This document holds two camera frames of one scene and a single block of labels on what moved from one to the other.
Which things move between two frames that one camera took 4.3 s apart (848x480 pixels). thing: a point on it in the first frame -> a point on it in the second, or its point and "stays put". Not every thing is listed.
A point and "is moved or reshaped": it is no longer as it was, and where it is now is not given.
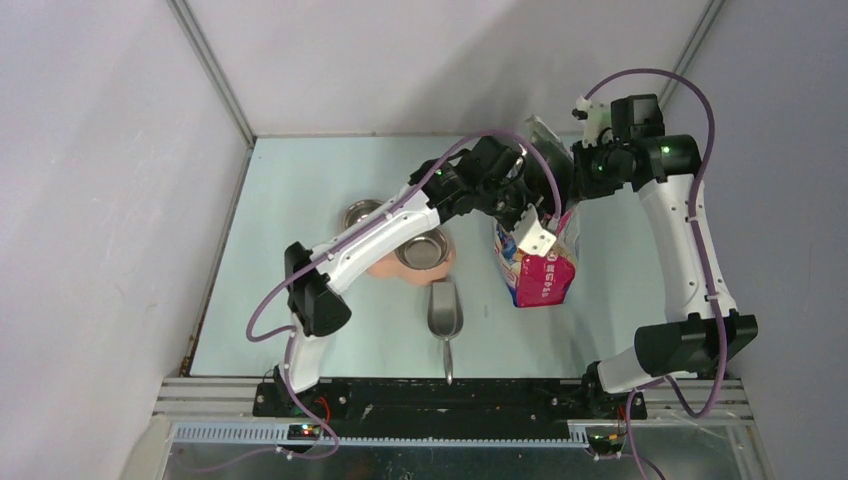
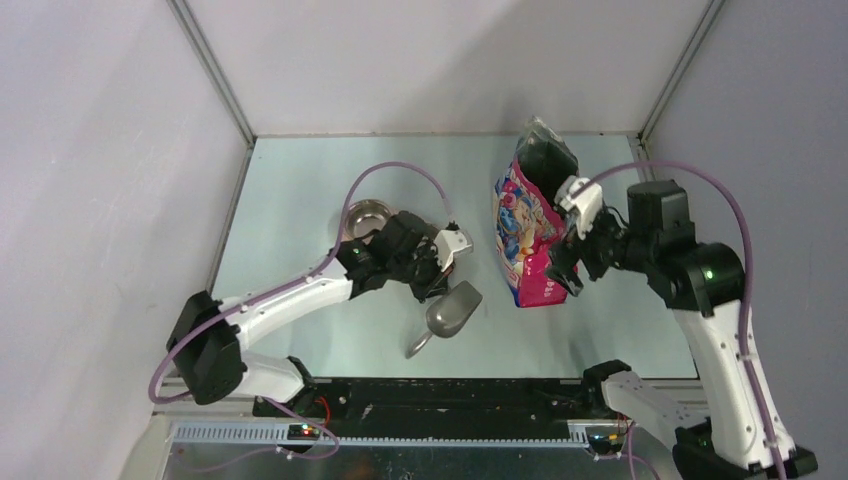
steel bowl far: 358,211 stays put
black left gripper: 526,198 -> 437,283
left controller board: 303,432 stays put
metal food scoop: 445,317 is moved or reshaped
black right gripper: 586,187 -> 563,255
